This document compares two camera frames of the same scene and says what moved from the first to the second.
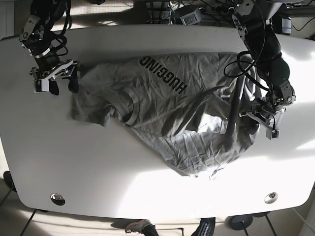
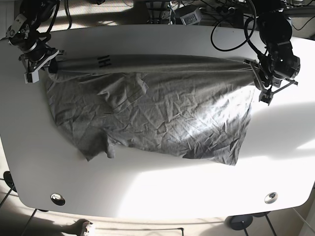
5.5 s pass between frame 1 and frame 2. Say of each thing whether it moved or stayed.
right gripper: moved
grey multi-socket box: stayed
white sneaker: moved
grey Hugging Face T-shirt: moved
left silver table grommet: stayed
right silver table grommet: stayed
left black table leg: stayed
